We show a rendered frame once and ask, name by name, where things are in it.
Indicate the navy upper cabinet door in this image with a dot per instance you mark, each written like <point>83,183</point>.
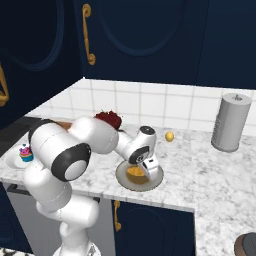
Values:
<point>143,36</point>
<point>230,40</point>
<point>33,50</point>

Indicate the golden brown croissant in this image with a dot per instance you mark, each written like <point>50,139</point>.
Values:
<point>135,173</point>

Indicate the navy lower cabinet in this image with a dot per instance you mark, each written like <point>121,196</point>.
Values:
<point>8,220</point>

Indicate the colourful cupcake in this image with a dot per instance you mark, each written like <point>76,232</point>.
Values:
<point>25,154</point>

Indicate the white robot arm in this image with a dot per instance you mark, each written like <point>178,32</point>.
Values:
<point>63,146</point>

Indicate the grey round plate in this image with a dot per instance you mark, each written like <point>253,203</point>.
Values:
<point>156,181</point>

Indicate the brown cutting board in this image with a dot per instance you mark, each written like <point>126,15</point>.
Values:
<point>65,125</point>

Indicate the dark round object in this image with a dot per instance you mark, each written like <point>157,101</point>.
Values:
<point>246,245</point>

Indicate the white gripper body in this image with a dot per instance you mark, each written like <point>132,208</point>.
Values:
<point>152,172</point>

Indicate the yellow lemon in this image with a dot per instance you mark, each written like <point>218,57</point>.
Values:
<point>169,136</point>

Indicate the white round plate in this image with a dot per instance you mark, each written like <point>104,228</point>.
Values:
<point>13,161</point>

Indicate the grey dishwasher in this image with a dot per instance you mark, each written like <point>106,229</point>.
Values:
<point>33,226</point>

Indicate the grey paper towel roll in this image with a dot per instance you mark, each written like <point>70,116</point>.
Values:
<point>230,123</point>

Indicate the navy cabinet door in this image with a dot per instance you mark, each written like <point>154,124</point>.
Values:
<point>33,50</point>
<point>230,40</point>
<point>143,36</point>
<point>156,233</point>

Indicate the navy lower cabinet door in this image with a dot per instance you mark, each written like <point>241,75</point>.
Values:
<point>156,233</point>

